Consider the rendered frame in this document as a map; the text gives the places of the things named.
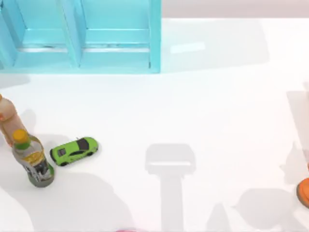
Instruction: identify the green toy car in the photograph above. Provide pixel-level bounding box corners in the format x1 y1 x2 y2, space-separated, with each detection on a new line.
50 136 99 167

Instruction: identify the light blue rack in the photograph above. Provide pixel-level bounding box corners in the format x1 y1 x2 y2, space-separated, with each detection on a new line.
0 0 162 74

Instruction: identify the yellow capped clear bottle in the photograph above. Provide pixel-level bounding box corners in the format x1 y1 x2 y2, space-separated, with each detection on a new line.
11 129 55 188

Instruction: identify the beige bottle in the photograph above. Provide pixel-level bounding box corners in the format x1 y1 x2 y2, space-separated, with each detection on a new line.
0 93 31 147

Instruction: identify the orange round object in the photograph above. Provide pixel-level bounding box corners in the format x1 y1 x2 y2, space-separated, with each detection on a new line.
296 177 309 209

